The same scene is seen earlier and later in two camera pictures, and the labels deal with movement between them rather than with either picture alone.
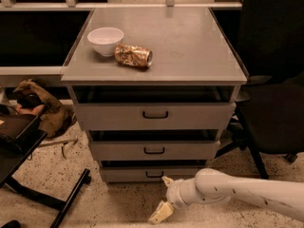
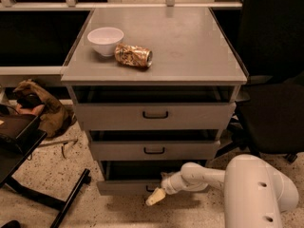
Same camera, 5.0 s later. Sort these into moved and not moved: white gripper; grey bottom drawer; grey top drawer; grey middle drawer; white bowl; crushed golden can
Moved: grey bottom drawer; white gripper
Not moved: crushed golden can; grey middle drawer; grey top drawer; white bowl
